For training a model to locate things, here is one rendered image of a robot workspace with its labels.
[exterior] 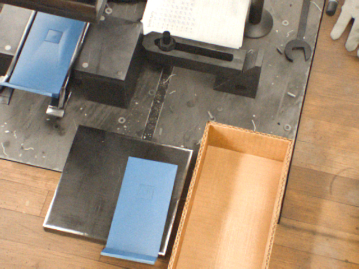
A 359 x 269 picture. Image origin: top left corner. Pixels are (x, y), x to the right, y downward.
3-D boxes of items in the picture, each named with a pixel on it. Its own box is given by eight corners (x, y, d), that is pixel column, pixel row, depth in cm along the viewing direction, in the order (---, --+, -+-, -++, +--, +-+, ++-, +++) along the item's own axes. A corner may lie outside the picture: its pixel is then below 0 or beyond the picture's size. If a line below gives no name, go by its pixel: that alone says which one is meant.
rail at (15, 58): (9, 84, 106) (5, 74, 104) (40, 8, 112) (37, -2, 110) (13, 84, 106) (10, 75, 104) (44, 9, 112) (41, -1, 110)
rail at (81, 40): (63, 96, 105) (60, 87, 103) (91, 20, 111) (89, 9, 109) (67, 97, 105) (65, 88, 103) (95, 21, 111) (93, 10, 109)
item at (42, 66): (4, 94, 103) (-1, 83, 100) (41, 5, 110) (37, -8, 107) (54, 106, 102) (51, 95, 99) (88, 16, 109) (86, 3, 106)
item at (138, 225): (102, 261, 99) (100, 254, 96) (129, 157, 106) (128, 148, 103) (154, 271, 98) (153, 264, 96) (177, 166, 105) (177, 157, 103)
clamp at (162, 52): (142, 75, 114) (139, 38, 105) (148, 57, 116) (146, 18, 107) (238, 96, 113) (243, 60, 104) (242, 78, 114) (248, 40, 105)
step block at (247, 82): (212, 89, 113) (215, 57, 105) (217, 73, 115) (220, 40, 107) (254, 98, 113) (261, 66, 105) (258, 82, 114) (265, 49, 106)
